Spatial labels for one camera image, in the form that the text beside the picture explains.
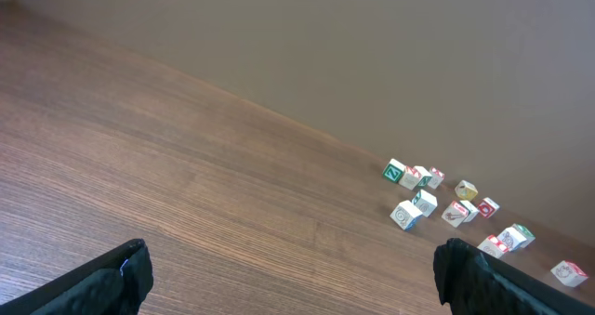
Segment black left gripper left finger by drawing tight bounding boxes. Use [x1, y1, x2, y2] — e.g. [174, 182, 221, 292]
[1, 239, 153, 315]

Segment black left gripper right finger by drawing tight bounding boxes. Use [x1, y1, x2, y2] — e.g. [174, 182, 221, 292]
[433, 238, 594, 315]

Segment red I letter block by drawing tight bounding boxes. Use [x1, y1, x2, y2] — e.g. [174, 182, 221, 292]
[477, 235, 509, 258]

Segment blue P letter block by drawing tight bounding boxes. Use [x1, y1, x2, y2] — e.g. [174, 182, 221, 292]
[496, 227, 527, 252]

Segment red 6 number block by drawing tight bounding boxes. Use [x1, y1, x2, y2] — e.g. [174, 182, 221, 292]
[442, 201, 469, 228]

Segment green-sided bird block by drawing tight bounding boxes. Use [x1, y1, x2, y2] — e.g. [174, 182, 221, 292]
[412, 190, 438, 217]

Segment blue-sided snail block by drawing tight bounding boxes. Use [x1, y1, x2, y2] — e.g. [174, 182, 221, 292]
[390, 200, 423, 230]

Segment green E letter block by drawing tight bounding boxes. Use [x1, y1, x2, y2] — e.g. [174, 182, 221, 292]
[512, 223, 536, 248]

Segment green-sided pattern block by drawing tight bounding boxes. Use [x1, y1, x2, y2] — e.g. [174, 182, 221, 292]
[460, 200, 479, 222]

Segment red D letter block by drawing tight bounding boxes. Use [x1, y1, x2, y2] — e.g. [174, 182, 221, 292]
[477, 197, 500, 218]

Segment yellow wooden block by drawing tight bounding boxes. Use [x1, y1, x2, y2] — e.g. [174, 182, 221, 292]
[455, 180, 478, 201]

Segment red M letter block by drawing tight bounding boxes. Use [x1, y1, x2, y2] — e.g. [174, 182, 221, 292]
[550, 260, 588, 287]

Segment red X letter block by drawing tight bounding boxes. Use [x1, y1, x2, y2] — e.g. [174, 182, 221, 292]
[428, 166, 445, 190]

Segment green N letter block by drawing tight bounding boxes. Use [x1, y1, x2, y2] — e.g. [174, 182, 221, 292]
[413, 165, 432, 188]

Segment red V letter block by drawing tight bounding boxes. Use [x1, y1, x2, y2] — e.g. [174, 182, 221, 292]
[398, 166, 422, 190]

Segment green Z letter block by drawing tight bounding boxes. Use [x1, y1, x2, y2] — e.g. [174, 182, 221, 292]
[382, 159, 406, 183]

